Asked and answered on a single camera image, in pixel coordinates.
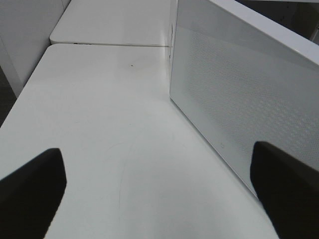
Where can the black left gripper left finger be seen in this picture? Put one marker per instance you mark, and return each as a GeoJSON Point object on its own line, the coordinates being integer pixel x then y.
{"type": "Point", "coordinates": [30, 196]}

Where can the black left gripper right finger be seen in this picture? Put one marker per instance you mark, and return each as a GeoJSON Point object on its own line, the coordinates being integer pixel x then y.
{"type": "Point", "coordinates": [288, 191]}

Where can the white microwave door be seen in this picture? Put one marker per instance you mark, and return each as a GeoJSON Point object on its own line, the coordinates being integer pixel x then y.
{"type": "Point", "coordinates": [239, 83]}

